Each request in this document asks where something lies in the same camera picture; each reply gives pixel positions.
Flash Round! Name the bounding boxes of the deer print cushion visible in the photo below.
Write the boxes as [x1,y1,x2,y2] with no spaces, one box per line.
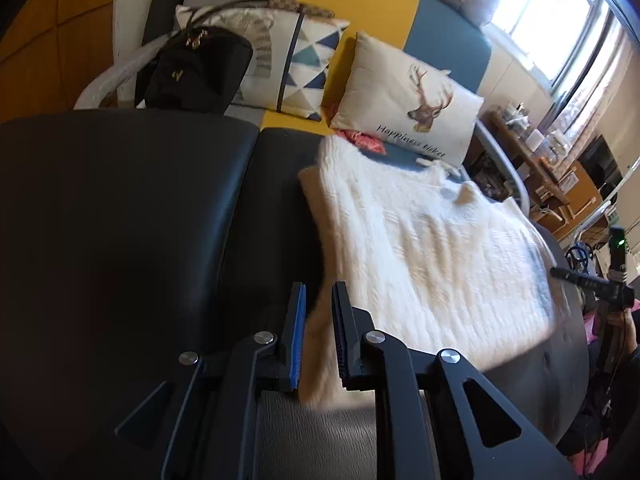
[331,32,484,167]

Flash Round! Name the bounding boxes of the black handbag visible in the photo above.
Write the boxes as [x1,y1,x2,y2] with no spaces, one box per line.
[133,0,302,116]

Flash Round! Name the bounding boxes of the grey yellow blue sofa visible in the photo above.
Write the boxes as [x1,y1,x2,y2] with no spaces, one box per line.
[76,0,530,211]

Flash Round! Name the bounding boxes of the red patterned cloth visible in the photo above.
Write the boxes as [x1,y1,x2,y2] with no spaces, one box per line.
[335,130,386,155]

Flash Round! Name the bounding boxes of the white glove on sofa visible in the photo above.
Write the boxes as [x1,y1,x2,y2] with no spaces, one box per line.
[416,157,462,179]

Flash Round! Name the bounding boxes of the black monitor screen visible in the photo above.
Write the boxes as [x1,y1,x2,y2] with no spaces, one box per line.
[578,136,623,198]

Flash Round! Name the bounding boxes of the wooden side table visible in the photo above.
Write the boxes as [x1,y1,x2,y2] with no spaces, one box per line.
[488,110,568,208]

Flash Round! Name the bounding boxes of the cream knitted sweater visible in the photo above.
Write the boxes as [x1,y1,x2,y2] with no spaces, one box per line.
[298,136,570,410]

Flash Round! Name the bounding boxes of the geometric triangle pattern cushion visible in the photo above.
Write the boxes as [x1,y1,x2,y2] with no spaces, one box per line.
[176,6,349,122]

